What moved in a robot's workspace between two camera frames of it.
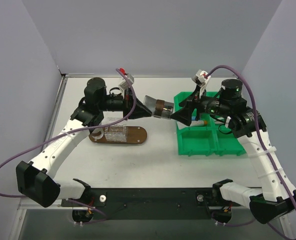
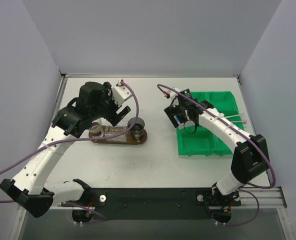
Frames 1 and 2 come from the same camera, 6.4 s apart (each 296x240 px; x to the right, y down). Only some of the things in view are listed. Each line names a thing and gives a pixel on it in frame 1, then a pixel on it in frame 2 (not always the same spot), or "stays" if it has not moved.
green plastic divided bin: x=209 y=140 stays
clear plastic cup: x=97 y=134 stays
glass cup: x=159 y=108 → x=137 y=129
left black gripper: x=127 y=105 → x=114 y=116
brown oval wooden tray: x=135 y=135 stays
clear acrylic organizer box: x=116 y=133 stays
